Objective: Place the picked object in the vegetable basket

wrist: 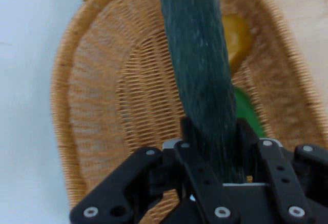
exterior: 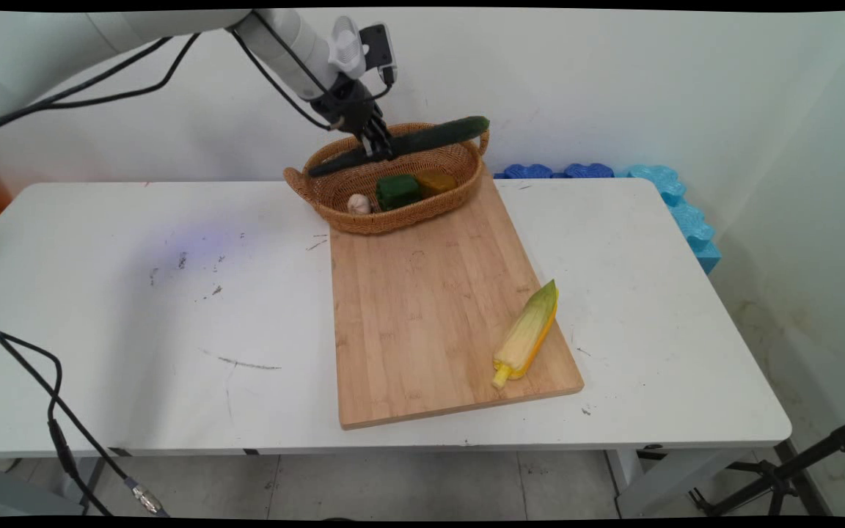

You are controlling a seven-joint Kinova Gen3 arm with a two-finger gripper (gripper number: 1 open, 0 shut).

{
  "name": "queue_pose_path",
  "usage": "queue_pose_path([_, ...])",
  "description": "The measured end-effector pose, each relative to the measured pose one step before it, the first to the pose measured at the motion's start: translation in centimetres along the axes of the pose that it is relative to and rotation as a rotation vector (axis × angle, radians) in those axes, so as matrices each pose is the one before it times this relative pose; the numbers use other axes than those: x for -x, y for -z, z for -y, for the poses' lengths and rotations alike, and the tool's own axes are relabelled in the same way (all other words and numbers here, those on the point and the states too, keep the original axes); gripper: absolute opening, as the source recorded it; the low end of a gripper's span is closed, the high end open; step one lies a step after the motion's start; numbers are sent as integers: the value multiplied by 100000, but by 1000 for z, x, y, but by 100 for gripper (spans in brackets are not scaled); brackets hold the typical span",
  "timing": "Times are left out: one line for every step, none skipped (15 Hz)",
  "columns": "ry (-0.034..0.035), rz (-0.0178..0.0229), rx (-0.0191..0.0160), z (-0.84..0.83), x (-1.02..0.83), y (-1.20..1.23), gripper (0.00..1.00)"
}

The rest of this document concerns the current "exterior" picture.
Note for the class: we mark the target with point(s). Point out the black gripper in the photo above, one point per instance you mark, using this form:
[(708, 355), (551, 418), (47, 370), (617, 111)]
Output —
[(345, 106)]

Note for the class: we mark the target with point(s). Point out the green bell pepper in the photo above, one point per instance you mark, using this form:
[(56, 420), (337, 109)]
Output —
[(397, 192)]

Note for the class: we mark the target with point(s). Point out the dark green cucumber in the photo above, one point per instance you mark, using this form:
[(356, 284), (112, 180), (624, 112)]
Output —
[(437, 134)]

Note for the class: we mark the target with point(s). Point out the white garlic bulb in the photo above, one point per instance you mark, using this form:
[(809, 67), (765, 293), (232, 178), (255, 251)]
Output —
[(358, 204)]

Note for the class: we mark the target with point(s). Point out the brown yellow potato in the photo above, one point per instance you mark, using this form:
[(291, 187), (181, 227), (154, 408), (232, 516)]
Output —
[(437, 183)]

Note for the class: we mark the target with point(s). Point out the bamboo cutting board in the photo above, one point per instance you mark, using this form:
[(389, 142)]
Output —
[(422, 337)]

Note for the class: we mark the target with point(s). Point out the yellow corn cob with husk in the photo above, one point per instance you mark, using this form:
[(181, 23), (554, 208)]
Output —
[(529, 334)]

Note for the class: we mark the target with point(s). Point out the light blue foam mat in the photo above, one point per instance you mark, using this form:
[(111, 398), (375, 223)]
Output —
[(690, 220)]

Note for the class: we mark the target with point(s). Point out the white table leg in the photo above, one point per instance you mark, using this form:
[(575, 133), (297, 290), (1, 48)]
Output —
[(657, 480), (19, 488)]

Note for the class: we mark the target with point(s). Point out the black tripod stand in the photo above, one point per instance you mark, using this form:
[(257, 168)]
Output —
[(782, 473)]

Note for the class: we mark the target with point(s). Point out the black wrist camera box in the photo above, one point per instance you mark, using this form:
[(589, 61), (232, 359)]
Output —
[(377, 51)]

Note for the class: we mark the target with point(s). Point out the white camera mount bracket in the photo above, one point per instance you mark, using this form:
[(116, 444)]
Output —
[(347, 45)]

